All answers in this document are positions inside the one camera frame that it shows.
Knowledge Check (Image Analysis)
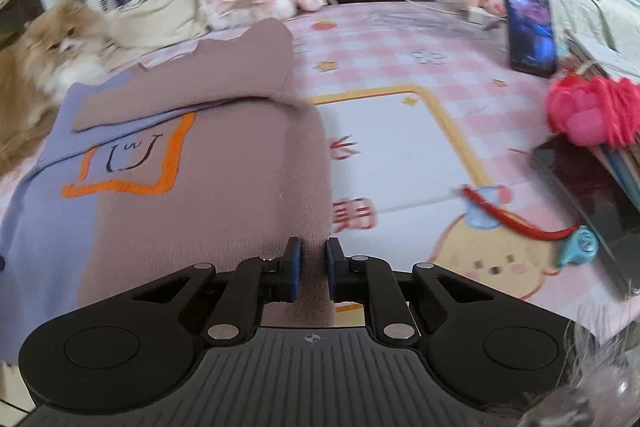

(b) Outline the black smartphone standing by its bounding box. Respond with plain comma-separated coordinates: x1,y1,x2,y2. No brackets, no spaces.
504,0,556,78

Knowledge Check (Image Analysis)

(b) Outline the red cord blue charm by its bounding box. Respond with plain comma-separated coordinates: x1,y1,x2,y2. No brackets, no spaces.
460,185,600,270

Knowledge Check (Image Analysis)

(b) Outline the orange fluffy cat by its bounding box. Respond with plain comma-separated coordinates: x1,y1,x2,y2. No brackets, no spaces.
1,0,110,176

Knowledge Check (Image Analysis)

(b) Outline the black tablet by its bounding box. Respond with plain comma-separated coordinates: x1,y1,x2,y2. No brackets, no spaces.
530,135,640,298

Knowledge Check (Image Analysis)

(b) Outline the pink checkered cartoon mat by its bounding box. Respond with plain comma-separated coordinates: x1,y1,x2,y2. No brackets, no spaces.
0,1,640,338

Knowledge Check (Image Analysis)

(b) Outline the purple and mauve sweater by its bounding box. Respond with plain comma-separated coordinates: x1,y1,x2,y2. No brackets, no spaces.
1,20,333,363

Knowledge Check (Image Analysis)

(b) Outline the cream canvas tote bag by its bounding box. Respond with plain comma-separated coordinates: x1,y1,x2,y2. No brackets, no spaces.
104,0,208,68

